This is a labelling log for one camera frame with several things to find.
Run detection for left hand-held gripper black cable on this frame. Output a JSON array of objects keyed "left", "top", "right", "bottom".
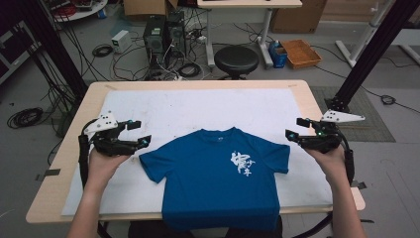
[{"left": 77, "top": 118, "right": 113, "bottom": 238}]

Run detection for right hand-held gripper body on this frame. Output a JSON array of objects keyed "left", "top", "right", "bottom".
[{"left": 298, "top": 109, "right": 367, "bottom": 155}]

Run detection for small black cable coil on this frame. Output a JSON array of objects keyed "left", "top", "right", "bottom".
[{"left": 91, "top": 43, "right": 114, "bottom": 59}]

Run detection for black round stool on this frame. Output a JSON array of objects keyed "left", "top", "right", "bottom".
[{"left": 213, "top": 45, "right": 261, "bottom": 81}]

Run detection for person's right hand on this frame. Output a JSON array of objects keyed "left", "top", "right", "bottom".
[{"left": 303, "top": 145, "right": 349, "bottom": 186}]

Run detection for white metal stand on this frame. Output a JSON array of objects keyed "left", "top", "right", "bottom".
[{"left": 335, "top": 0, "right": 397, "bottom": 68}]

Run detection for round white table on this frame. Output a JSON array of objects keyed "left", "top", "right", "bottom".
[{"left": 43, "top": 0, "right": 109, "bottom": 24}]

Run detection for right hand-held gripper black cable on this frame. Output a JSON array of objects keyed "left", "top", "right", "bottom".
[{"left": 291, "top": 130, "right": 357, "bottom": 238}]

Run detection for orange tray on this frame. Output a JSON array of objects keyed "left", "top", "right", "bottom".
[{"left": 280, "top": 39, "right": 323, "bottom": 70}]

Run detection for black frame post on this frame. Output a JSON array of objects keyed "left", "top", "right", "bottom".
[
  {"left": 324, "top": 0, "right": 420, "bottom": 115},
  {"left": 13, "top": 0, "right": 89, "bottom": 101}
]

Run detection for large cardboard box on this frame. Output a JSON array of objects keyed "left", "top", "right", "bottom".
[{"left": 270, "top": 0, "right": 329, "bottom": 35}]

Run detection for person's left hand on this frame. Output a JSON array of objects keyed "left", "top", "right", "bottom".
[{"left": 84, "top": 148, "right": 132, "bottom": 191}]

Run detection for white table mat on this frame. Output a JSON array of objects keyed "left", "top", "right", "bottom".
[{"left": 60, "top": 88, "right": 334, "bottom": 217}]

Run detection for blue box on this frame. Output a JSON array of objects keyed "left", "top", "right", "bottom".
[{"left": 267, "top": 40, "right": 288, "bottom": 69}]

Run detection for grey floor mat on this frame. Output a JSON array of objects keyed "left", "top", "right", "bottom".
[{"left": 310, "top": 86, "right": 396, "bottom": 144}]

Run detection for black computer tower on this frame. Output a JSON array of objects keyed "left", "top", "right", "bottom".
[
  {"left": 164, "top": 11, "right": 188, "bottom": 60},
  {"left": 143, "top": 15, "right": 166, "bottom": 73}
]

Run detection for white desk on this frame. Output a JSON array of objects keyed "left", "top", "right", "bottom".
[{"left": 196, "top": 0, "right": 303, "bottom": 69}]

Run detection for black shelf unit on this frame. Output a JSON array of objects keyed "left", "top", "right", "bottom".
[{"left": 0, "top": 19, "right": 43, "bottom": 85}]

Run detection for tiny black cable coil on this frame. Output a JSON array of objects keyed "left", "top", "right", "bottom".
[{"left": 379, "top": 94, "right": 397, "bottom": 106}]

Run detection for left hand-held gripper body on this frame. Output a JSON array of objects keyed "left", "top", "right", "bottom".
[{"left": 83, "top": 111, "right": 138, "bottom": 158}]

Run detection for hand-held gripper black cable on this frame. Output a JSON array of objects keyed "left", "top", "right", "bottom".
[
  {"left": 77, "top": 118, "right": 113, "bottom": 238},
  {"left": 291, "top": 130, "right": 357, "bottom": 238}
]

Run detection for large black cable coil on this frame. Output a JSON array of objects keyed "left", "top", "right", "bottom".
[{"left": 6, "top": 106, "right": 45, "bottom": 130}]

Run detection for small cardboard box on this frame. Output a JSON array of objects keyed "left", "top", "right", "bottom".
[{"left": 123, "top": 0, "right": 179, "bottom": 18}]

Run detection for person's dark pants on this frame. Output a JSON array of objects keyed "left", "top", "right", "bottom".
[{"left": 128, "top": 214, "right": 285, "bottom": 238}]

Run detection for blue t-shirt with white print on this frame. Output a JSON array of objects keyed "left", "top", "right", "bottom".
[{"left": 138, "top": 126, "right": 291, "bottom": 232}]

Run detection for white power supply box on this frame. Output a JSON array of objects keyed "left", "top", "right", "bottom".
[{"left": 110, "top": 29, "right": 133, "bottom": 55}]

